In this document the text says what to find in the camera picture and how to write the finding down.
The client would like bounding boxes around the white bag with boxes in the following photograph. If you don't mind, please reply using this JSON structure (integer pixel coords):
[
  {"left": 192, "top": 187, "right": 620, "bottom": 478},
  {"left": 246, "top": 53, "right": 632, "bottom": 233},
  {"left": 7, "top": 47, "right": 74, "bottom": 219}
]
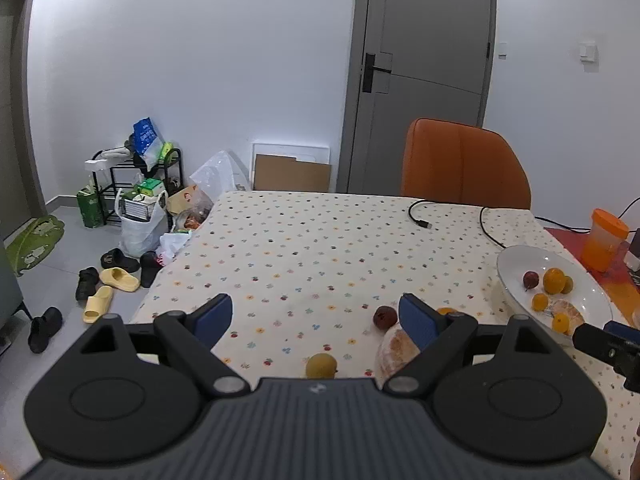
[{"left": 115, "top": 187, "right": 169, "bottom": 259}]

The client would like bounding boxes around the translucent plastic bag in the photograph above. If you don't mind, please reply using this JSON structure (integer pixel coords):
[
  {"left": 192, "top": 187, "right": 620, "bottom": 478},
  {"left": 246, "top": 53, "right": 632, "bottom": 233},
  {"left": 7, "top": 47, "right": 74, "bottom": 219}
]
[{"left": 189, "top": 150, "right": 250, "bottom": 211}]

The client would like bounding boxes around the black cable with plug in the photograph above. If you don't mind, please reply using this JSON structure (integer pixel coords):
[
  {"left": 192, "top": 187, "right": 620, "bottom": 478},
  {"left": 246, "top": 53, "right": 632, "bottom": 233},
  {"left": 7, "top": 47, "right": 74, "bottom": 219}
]
[{"left": 407, "top": 199, "right": 509, "bottom": 250}]

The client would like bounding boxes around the white flat board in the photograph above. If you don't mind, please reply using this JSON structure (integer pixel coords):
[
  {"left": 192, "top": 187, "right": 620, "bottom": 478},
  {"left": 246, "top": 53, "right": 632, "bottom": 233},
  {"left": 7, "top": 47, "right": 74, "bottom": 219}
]
[{"left": 251, "top": 142, "right": 331, "bottom": 192}]

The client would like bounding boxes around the black door handle lock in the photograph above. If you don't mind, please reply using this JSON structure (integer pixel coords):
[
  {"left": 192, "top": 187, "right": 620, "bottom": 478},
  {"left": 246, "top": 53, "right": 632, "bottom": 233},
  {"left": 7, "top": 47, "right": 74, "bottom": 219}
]
[{"left": 362, "top": 53, "right": 393, "bottom": 93}]

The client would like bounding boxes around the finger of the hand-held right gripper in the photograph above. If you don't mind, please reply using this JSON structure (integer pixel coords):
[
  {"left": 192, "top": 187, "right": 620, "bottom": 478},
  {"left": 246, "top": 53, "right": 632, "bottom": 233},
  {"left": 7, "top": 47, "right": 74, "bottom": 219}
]
[
  {"left": 603, "top": 319, "right": 640, "bottom": 345},
  {"left": 572, "top": 323, "right": 627, "bottom": 370}
]

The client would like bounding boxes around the orange lidded jar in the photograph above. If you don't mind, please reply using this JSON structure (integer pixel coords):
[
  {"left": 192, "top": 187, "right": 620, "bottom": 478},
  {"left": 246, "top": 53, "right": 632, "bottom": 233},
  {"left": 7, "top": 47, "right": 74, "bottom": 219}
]
[{"left": 580, "top": 208, "right": 630, "bottom": 272}]

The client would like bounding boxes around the orange leather chair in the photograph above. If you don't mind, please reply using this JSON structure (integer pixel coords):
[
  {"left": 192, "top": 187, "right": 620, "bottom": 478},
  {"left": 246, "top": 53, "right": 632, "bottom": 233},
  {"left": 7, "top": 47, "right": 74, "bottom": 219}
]
[{"left": 401, "top": 118, "right": 532, "bottom": 210}]

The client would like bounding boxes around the grey door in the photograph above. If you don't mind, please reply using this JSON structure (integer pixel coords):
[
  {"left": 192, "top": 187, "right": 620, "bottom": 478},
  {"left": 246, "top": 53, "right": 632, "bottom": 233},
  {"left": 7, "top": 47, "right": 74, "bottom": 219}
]
[{"left": 347, "top": 0, "right": 498, "bottom": 196}]

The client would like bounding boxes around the black slipper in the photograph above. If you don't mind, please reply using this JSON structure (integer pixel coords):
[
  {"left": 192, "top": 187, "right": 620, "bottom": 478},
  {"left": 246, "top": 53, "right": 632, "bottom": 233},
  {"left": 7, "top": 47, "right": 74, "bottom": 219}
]
[
  {"left": 101, "top": 248, "right": 140, "bottom": 273},
  {"left": 75, "top": 267, "right": 100, "bottom": 302},
  {"left": 28, "top": 306, "right": 64, "bottom": 354},
  {"left": 140, "top": 251, "right": 164, "bottom": 289}
]

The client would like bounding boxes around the brown paper bag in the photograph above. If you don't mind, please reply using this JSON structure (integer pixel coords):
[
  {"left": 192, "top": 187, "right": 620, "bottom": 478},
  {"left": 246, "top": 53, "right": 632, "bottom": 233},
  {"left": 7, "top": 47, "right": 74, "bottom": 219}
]
[{"left": 167, "top": 185, "right": 214, "bottom": 222}]

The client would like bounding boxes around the blue and white bag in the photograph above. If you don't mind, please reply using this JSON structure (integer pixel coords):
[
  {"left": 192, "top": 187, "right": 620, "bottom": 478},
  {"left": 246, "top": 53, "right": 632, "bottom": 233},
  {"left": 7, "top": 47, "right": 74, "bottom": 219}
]
[{"left": 132, "top": 117, "right": 166, "bottom": 171}]

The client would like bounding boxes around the green frog-shaped mat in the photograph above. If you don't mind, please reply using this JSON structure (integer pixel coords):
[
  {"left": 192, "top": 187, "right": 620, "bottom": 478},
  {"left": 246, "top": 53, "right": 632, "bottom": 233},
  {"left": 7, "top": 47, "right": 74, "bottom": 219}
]
[{"left": 5, "top": 215, "right": 66, "bottom": 277}]

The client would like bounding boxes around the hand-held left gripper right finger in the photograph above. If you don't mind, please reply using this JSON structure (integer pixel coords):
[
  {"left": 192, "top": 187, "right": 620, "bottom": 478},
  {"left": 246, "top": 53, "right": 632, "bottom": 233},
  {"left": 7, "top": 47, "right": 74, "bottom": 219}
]
[{"left": 383, "top": 293, "right": 558, "bottom": 397}]

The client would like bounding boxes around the dark purple passion fruit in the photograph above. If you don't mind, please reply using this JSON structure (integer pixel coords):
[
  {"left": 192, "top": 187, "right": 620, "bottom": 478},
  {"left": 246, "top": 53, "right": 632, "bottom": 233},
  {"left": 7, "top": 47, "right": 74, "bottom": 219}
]
[{"left": 373, "top": 306, "right": 399, "bottom": 332}]

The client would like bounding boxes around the black charger cable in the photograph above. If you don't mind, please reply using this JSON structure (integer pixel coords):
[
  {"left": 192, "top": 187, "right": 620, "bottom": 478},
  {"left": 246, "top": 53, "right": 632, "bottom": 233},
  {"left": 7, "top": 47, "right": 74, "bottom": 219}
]
[{"left": 535, "top": 195, "right": 640, "bottom": 234}]

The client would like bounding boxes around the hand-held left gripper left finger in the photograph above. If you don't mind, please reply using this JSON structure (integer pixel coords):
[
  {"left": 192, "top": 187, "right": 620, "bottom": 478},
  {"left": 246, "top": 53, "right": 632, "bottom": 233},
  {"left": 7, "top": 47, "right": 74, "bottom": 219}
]
[{"left": 72, "top": 293, "right": 251, "bottom": 400}]

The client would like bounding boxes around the red and white plastic bag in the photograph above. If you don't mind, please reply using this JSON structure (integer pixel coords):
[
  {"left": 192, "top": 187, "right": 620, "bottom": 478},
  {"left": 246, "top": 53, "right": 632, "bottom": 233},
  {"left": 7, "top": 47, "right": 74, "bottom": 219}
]
[{"left": 157, "top": 230, "right": 194, "bottom": 262}]

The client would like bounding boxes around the black metal rack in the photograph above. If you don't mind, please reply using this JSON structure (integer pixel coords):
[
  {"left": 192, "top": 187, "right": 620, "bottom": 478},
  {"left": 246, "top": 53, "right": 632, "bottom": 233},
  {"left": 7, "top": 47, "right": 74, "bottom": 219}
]
[{"left": 85, "top": 147, "right": 183, "bottom": 227}]

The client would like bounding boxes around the grey furniture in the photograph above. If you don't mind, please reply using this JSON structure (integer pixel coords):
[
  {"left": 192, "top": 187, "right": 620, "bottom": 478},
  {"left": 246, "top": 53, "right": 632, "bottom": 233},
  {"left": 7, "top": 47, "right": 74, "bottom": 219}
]
[{"left": 0, "top": 240, "right": 34, "bottom": 352}]

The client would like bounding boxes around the yellow slipper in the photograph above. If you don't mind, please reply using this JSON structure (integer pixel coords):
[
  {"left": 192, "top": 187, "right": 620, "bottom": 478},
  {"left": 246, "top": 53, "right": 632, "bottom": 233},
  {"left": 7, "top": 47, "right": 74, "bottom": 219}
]
[
  {"left": 82, "top": 286, "right": 115, "bottom": 323},
  {"left": 99, "top": 267, "right": 141, "bottom": 292}
]

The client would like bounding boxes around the peeled pomelo piece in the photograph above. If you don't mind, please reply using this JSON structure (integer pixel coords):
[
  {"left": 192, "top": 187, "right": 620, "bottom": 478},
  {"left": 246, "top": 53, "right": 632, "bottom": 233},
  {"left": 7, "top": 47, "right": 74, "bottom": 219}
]
[
  {"left": 545, "top": 299, "right": 586, "bottom": 334},
  {"left": 375, "top": 322, "right": 424, "bottom": 392}
]

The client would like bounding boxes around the green carton box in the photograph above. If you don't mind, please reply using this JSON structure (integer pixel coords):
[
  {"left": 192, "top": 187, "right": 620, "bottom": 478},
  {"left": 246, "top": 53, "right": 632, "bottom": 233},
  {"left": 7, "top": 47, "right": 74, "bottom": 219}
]
[{"left": 76, "top": 185, "right": 104, "bottom": 229}]

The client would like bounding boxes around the white plate with blue rim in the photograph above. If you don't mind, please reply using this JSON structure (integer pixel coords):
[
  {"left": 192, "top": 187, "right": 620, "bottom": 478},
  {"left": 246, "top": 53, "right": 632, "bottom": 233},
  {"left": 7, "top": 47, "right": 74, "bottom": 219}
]
[{"left": 496, "top": 245, "right": 614, "bottom": 347}]

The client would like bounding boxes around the grey-brown side door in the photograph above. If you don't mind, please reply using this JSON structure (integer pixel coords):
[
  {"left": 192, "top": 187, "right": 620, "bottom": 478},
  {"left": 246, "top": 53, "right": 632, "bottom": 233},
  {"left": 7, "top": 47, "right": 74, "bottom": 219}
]
[{"left": 0, "top": 0, "right": 49, "bottom": 241}]

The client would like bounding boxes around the brown cardboard sheet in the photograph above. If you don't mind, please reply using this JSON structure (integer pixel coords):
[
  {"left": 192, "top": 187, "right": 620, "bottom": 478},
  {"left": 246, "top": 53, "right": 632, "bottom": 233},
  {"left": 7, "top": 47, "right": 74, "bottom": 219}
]
[{"left": 255, "top": 154, "right": 332, "bottom": 192}]

